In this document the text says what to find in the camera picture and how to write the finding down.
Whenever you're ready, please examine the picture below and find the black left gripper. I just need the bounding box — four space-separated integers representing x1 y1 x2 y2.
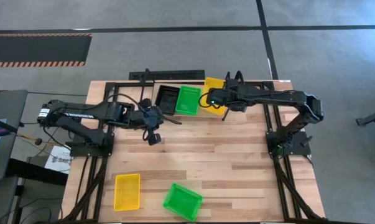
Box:
132 98 183 146

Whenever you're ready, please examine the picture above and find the black plastic basket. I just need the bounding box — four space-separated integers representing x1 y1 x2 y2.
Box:
154 84 181 115

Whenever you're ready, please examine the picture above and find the yellow plastic basket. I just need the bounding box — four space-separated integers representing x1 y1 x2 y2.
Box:
202 77 228 116
113 173 141 212

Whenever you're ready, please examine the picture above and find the green plastic basket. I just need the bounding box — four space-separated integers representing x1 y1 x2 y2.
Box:
175 85 203 116
162 182 203 222

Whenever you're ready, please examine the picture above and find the black perforated floor strip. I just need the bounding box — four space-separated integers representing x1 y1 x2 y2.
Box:
128 70 206 81

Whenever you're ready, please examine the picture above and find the white printed paper sheet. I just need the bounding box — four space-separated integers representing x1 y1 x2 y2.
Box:
44 144 73 174

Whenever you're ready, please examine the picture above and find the black hazard-striped floor mat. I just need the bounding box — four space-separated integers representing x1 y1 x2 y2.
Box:
0 33 93 68

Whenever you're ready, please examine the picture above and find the black metal rack frame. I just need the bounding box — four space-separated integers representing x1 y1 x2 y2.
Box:
141 68 234 122

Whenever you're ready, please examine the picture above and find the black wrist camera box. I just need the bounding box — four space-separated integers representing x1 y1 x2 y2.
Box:
209 88 228 107

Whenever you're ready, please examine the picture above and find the black aluminium table frame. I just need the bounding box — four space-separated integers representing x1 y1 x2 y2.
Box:
61 80 330 224

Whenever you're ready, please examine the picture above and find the yellow cable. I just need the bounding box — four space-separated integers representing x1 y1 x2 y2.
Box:
17 133 63 147

